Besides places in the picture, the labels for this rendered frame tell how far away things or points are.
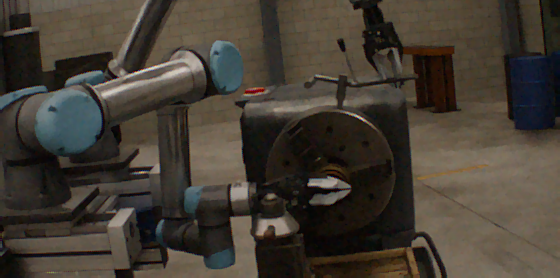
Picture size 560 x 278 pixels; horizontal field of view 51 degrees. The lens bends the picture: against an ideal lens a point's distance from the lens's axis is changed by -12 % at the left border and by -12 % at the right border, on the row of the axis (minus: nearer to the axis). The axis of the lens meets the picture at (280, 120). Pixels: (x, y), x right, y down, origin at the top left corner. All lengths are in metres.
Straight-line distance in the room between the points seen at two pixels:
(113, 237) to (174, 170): 0.35
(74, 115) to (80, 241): 0.26
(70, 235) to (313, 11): 10.77
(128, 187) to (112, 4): 10.00
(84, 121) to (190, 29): 10.45
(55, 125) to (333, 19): 10.94
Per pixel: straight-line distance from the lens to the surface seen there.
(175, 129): 1.53
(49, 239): 1.30
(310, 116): 1.59
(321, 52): 11.89
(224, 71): 1.41
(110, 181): 1.75
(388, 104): 1.75
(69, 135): 1.15
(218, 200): 1.44
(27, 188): 1.28
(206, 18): 11.61
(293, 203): 1.42
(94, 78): 1.75
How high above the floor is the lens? 1.43
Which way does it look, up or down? 7 degrees down
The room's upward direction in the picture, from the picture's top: 6 degrees counter-clockwise
